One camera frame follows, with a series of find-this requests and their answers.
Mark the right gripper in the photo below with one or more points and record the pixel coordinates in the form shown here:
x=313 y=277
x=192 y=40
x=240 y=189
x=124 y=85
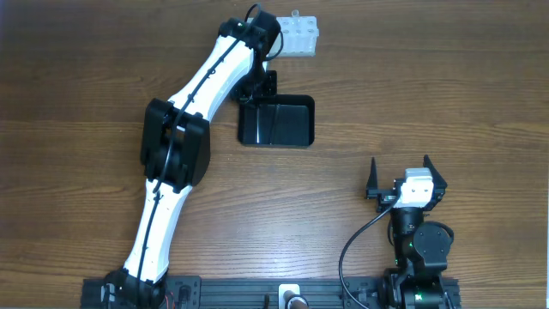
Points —
x=384 y=199

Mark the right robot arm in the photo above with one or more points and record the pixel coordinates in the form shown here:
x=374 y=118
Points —
x=431 y=244

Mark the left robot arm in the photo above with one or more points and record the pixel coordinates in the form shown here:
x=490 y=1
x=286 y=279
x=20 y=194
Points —
x=223 y=73

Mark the black tray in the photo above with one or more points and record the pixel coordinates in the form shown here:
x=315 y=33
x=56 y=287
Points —
x=296 y=124

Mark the white test tube rack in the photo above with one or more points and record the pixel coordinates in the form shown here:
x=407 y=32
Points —
x=300 y=40

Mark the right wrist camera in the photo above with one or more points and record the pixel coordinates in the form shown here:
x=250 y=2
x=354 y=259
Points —
x=416 y=189

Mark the mounting rail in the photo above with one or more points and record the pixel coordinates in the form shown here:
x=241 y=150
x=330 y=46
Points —
x=240 y=294

